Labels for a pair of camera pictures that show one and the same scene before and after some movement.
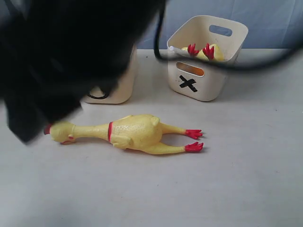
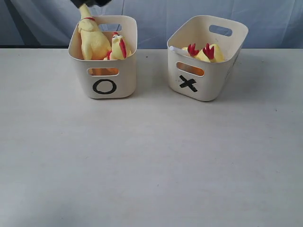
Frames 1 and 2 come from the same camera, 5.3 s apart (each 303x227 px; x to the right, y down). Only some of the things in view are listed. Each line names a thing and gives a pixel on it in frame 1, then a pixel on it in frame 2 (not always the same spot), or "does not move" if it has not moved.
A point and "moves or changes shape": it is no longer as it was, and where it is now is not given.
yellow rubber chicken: [143, 132] moves or changes shape
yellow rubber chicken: [212, 52] does not move
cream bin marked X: [203, 82] does not move
